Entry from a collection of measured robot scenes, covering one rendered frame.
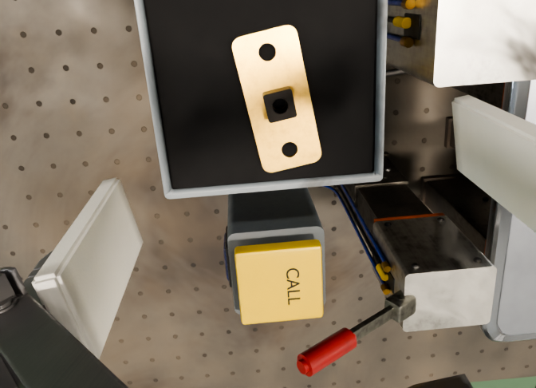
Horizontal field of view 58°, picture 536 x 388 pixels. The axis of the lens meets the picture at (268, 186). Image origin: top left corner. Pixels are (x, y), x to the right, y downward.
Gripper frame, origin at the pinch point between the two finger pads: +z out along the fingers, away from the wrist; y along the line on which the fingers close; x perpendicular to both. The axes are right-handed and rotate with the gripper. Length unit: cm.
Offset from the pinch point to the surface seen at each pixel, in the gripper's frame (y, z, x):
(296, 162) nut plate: 0.7, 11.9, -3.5
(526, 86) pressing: 24.2, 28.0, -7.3
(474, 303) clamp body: 15.5, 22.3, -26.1
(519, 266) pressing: 23.3, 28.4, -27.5
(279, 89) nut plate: 0.7, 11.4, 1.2
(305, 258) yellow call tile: 0.0, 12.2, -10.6
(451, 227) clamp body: 17.0, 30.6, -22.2
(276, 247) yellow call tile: -1.8, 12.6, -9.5
